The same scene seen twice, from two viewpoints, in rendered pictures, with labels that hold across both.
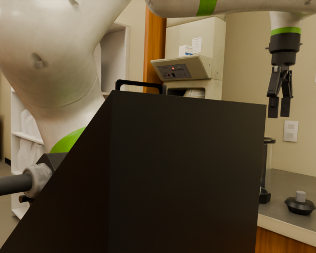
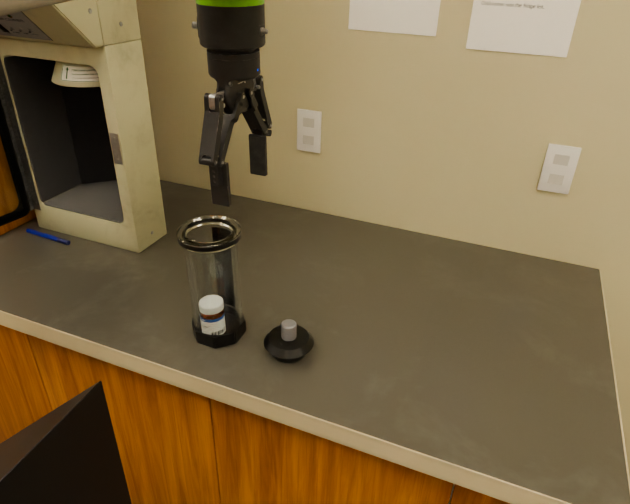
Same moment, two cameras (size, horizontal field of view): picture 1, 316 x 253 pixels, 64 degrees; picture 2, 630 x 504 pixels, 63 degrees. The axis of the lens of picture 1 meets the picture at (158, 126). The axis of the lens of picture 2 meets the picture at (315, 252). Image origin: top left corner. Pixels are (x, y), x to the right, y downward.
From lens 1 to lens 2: 0.42 m
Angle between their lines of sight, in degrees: 33
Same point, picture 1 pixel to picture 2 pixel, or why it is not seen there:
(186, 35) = not seen: outside the picture
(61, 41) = not seen: outside the picture
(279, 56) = (220, 65)
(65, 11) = not seen: outside the picture
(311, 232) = (292, 412)
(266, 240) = (234, 412)
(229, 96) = (182, 43)
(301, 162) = (330, 190)
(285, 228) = (256, 404)
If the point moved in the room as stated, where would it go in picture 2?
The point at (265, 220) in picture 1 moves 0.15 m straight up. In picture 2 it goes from (224, 393) to (219, 324)
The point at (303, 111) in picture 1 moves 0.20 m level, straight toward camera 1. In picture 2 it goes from (329, 91) to (319, 111)
